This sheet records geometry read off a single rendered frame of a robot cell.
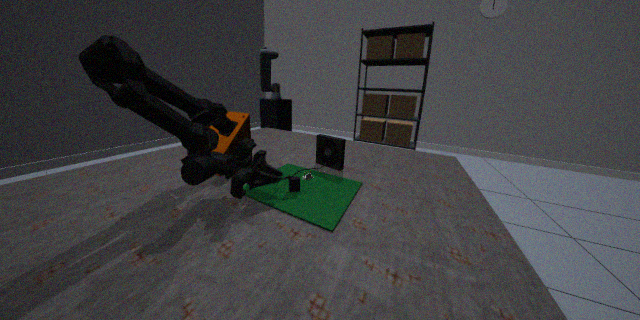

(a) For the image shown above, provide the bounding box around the green circuit board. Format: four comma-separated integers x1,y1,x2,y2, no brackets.
243,163,363,233

